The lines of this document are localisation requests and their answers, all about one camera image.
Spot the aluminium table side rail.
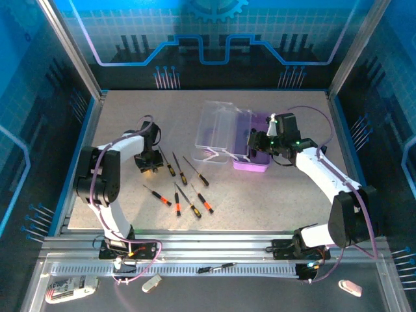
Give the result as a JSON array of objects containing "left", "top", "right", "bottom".
[
  {"left": 55, "top": 90, "right": 109, "bottom": 237},
  {"left": 326, "top": 90, "right": 380, "bottom": 237}
]

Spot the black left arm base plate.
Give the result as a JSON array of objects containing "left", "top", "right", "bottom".
[{"left": 98, "top": 238, "right": 159, "bottom": 261}]

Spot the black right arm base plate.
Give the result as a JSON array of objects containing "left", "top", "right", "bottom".
[{"left": 271, "top": 239, "right": 332, "bottom": 261}]

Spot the black screwdriver on rail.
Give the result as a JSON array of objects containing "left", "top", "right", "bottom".
[{"left": 197, "top": 261, "right": 238, "bottom": 274}]

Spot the white pink plastic clip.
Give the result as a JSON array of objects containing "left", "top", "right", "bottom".
[{"left": 337, "top": 279, "right": 363, "bottom": 298}]

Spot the aluminium mounting rail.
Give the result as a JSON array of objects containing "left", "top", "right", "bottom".
[{"left": 40, "top": 228, "right": 391, "bottom": 261}]

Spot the long black yellow screwdriver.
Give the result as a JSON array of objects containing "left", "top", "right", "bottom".
[{"left": 182, "top": 155, "right": 211, "bottom": 187}]

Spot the orange black precision screwdriver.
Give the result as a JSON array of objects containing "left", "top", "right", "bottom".
[
  {"left": 190, "top": 183, "right": 215, "bottom": 215},
  {"left": 174, "top": 182, "right": 182, "bottom": 218},
  {"left": 142, "top": 184, "right": 173, "bottom": 207}
]

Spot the white labelled device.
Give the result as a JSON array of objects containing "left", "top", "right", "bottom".
[{"left": 44, "top": 275, "right": 100, "bottom": 305}]

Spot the black controller board with LEDs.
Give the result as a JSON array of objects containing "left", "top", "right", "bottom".
[{"left": 296, "top": 261, "right": 322, "bottom": 282}]

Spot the aluminium frame post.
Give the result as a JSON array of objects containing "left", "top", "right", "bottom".
[
  {"left": 327, "top": 0, "right": 393, "bottom": 98},
  {"left": 34, "top": 0, "right": 107, "bottom": 101}
]

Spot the purple toolbox with clear lid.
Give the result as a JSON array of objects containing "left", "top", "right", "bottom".
[{"left": 191, "top": 99, "right": 272, "bottom": 174}]

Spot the grey slotted cable duct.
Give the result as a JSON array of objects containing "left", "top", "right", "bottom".
[{"left": 50, "top": 261, "right": 302, "bottom": 280}]

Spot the short black yellow screwdriver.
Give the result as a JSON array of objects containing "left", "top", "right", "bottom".
[{"left": 158, "top": 146, "right": 177, "bottom": 177}]

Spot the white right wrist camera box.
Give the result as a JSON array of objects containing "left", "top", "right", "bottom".
[{"left": 266, "top": 112, "right": 278, "bottom": 137}]

